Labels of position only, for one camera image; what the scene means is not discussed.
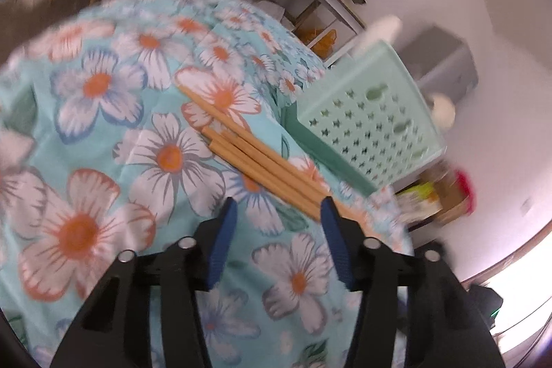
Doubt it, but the cardboard box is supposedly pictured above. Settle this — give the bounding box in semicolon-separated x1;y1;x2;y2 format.
420;165;471;222

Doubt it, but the white and yellow sack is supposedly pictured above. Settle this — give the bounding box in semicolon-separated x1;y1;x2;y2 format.
397;182;443;218

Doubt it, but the pile of wooden chopsticks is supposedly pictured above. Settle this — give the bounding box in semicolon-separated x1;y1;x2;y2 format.
179;86;384;241

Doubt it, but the red plastic bag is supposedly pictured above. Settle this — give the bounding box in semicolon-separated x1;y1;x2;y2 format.
453;172;475;214

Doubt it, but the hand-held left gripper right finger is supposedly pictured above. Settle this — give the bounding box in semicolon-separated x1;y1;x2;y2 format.
320;197;505;368

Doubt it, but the yellow plastic bag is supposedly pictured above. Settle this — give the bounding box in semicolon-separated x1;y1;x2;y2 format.
302;27;337;58

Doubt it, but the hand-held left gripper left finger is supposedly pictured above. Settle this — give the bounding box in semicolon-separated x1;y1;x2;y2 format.
49;197;239;368

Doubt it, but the floral light blue blanket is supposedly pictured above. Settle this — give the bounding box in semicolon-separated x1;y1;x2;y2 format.
0;0;415;368

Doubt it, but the green perforated utensil holder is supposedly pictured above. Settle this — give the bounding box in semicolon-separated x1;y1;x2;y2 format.
280;39;447;198

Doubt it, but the grey refrigerator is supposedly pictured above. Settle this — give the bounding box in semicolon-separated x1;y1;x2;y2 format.
397;27;479;106

